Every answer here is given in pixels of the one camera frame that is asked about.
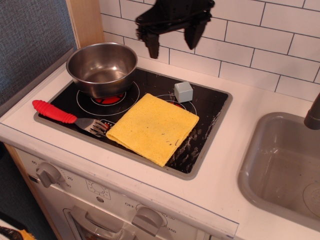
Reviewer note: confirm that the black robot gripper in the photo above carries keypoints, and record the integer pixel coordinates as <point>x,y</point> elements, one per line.
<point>170,15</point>

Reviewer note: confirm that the stainless steel pot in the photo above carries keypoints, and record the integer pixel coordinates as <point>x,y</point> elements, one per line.
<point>103,70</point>

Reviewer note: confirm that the red handled metal fork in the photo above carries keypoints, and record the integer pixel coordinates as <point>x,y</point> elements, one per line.
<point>93,126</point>

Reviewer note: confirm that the grey blue toy block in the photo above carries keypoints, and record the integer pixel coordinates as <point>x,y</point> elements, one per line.
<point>183,92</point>

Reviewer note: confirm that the black toy stovetop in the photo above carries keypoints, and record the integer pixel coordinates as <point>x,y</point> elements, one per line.
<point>209,104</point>

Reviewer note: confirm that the yellow folded cloth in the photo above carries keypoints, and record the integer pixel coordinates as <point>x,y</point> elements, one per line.
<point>153,128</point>

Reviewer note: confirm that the grey plastic sink basin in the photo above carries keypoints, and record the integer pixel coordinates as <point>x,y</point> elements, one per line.
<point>281,169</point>

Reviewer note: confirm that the grey right oven knob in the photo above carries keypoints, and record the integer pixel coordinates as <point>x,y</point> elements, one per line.
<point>148,220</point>

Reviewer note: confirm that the grey oven knob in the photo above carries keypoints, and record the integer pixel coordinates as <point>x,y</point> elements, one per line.
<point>47,174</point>
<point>148,220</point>

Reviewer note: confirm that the grey left oven knob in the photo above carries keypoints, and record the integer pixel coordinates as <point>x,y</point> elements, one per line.
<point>47,174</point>

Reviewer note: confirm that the orange black object on floor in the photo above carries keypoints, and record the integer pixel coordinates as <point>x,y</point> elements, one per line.
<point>12,234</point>

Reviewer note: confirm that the wooden side post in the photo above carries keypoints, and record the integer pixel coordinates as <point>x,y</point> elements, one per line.
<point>86,21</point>

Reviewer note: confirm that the grey oven door handle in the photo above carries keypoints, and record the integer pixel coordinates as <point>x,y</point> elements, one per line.
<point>98,225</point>

